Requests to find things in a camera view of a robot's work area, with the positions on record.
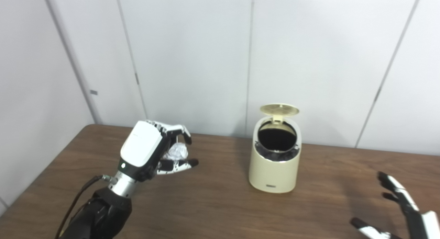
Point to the white and black right hand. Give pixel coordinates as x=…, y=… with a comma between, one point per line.
x=421, y=225

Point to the white and black left hand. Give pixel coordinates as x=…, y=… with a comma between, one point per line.
x=141, y=146

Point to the white paper ball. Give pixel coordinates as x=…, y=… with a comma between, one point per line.
x=177, y=151

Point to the round cream bin lid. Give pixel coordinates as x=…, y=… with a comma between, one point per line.
x=279, y=109

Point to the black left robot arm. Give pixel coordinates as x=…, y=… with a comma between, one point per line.
x=99, y=215

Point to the cream-colored cylindrical bin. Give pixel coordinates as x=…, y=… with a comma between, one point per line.
x=271, y=173

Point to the black bin liner bag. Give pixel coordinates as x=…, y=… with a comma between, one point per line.
x=276, y=139

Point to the grey wall corner post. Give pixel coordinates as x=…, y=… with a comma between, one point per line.
x=77, y=67

